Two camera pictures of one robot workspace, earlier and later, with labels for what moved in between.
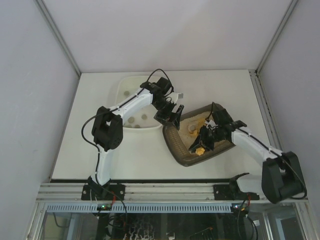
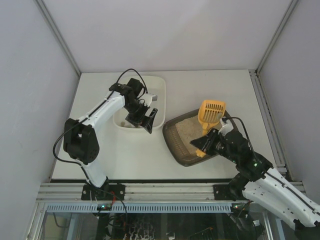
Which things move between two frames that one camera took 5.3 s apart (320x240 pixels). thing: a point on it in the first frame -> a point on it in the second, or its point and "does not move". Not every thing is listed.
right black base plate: [224, 192] does not move
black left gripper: [166, 110] -> [139, 120]
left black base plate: [93, 191] does not move
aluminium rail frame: [68, 198] does not move
